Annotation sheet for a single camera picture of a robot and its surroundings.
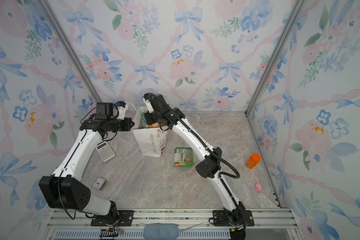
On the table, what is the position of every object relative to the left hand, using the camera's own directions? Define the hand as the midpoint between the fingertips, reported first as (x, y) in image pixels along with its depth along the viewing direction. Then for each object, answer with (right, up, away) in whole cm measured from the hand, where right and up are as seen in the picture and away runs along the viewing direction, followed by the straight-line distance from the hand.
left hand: (133, 121), depth 80 cm
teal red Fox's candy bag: (+4, -2, +6) cm, 8 cm away
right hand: (+7, +4, +1) cm, 8 cm away
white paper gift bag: (+9, -11, +4) cm, 14 cm away
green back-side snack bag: (+27, -22, +15) cm, 38 cm away
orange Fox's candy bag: (+12, -2, +4) cm, 13 cm away
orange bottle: (+67, -22, +5) cm, 70 cm away
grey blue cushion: (+16, -51, -12) cm, 55 cm away
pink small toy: (+68, -36, +2) cm, 77 cm away
